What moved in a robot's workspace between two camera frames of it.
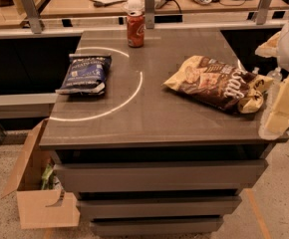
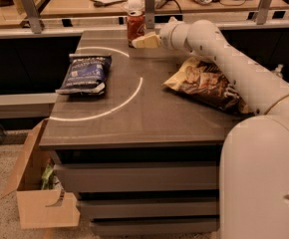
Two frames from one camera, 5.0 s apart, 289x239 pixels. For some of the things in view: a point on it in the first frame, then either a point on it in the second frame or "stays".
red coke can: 136,30 stays
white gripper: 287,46 → 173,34
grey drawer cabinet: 148,158 stays
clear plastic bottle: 275,74 stays
